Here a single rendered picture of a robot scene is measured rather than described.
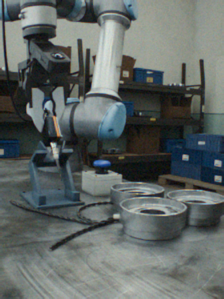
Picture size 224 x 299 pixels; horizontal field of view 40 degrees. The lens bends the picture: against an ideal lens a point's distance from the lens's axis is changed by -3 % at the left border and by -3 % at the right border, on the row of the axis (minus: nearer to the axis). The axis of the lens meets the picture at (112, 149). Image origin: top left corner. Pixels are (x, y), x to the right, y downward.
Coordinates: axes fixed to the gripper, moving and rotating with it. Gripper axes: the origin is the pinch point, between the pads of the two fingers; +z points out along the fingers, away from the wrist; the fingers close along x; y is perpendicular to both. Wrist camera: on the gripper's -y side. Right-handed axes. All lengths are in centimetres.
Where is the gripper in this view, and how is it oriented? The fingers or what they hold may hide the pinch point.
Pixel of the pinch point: (49, 125)
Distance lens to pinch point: 66.8
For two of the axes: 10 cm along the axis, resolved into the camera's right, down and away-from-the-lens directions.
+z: 0.6, 9.9, 1.5
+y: -5.8, -0.9, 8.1
